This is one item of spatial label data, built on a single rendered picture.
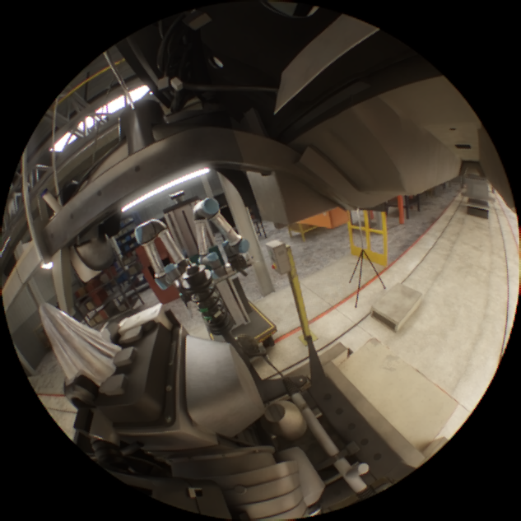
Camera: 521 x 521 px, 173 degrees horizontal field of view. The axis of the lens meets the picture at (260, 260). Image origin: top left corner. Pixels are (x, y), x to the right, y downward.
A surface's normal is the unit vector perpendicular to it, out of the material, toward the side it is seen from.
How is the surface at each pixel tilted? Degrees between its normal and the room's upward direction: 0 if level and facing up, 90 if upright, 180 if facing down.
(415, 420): 0
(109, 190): 90
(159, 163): 90
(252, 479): 6
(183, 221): 90
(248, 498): 6
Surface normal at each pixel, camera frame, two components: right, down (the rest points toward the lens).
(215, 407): 0.49, -0.58
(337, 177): 0.25, 0.37
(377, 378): -0.30, -0.88
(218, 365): 0.04, -0.96
